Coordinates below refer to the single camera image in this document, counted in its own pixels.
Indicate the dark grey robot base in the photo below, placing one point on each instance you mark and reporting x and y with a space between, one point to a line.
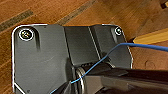
43 56

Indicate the yellow leg game table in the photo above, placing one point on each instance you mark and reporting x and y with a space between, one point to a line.
150 36

